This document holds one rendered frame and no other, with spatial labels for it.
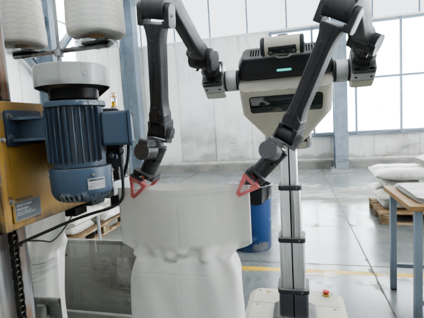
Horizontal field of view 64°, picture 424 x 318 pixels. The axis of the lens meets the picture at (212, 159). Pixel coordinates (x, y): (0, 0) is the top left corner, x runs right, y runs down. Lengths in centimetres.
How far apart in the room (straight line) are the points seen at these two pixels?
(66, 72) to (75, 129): 13
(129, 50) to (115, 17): 910
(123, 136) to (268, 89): 74
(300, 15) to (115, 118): 876
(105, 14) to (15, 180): 49
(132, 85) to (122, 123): 911
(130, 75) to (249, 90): 868
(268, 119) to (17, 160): 99
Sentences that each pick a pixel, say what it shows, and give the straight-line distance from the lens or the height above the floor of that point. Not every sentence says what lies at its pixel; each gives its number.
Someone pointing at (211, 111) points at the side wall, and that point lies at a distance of 938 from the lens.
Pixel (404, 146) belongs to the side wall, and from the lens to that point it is 945.
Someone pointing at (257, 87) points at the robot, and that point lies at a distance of 145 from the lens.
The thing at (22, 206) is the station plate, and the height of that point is 108.
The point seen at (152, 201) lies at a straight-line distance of 117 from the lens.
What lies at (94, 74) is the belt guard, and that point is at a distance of 88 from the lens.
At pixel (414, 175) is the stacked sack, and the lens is 441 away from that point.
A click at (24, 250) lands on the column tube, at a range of 109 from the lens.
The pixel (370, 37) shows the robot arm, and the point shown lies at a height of 151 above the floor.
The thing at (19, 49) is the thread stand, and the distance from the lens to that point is 119.
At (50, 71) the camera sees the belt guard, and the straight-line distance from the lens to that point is 88.
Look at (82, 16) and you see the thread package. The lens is 104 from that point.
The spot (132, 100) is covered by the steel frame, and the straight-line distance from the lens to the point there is 995.
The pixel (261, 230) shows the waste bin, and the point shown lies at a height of 22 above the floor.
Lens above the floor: 125
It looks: 5 degrees down
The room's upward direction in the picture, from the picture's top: 3 degrees counter-clockwise
